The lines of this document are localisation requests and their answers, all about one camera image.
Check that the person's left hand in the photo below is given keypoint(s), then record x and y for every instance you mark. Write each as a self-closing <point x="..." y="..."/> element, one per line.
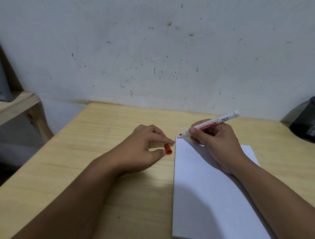
<point x="134" y="152"/>

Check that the red marker cap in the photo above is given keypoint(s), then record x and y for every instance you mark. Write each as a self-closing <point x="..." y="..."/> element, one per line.
<point x="168" y="149"/>

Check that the person's right thumb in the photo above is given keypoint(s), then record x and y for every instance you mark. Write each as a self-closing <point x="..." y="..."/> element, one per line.
<point x="196" y="134"/>

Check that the person's right hand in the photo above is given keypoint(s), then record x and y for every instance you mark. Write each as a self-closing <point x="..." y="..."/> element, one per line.
<point x="221" y="145"/>

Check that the black mesh container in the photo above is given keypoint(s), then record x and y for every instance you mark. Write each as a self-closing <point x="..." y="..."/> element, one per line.
<point x="304" y="123"/>

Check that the white marker with red label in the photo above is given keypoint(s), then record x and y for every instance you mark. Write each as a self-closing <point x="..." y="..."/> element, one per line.
<point x="217" y="122"/>

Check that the person's left forearm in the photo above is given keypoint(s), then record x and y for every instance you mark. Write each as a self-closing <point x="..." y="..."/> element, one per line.
<point x="73" y="204"/>

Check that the wooden shelf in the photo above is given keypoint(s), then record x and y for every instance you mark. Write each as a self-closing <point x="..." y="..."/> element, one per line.
<point x="22" y="105"/>

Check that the person's left thumb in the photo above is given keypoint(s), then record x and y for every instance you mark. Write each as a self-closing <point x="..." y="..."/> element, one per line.
<point x="157" y="154"/>

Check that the white paper sheet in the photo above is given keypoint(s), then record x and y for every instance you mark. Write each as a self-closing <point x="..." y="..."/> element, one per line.
<point x="204" y="197"/>

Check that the person's right forearm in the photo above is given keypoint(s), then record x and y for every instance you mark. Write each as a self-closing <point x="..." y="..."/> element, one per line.
<point x="278" y="204"/>

